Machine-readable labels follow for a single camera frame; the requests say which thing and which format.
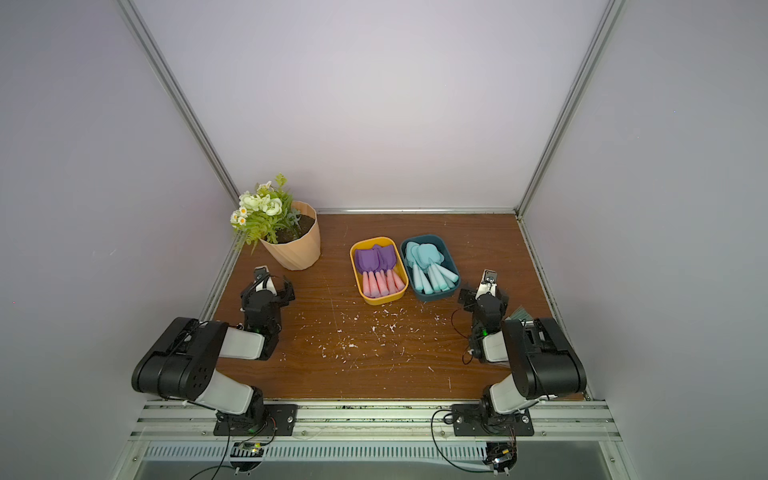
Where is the purple shovel pink handle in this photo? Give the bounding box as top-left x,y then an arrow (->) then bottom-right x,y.
385,269 -> 398,295
362,272 -> 372,298
374,270 -> 389,297
354,249 -> 379,274
392,270 -> 405,291
373,245 -> 396,277
368,272 -> 380,298

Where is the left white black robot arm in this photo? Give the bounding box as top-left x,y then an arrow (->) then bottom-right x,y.
131,266 -> 295,424

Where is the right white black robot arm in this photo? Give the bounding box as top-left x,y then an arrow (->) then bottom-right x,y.
459,269 -> 587,417

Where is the dark teal storage box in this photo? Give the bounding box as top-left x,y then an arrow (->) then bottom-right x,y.
399,234 -> 462,303

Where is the yellow storage box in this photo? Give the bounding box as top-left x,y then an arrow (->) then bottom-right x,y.
350,237 -> 409,306

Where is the terracotta flower pot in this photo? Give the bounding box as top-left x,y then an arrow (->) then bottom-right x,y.
261,200 -> 321,271

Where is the white flowers green plant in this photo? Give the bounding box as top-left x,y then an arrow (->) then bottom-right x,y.
229,173 -> 301,245

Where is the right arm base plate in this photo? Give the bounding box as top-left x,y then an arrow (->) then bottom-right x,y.
450,403 -> 534,437

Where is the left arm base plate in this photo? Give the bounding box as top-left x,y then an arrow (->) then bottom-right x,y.
213,402 -> 298,437

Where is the aluminium front rail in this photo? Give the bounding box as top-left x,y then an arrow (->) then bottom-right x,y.
129,399 -> 621,442

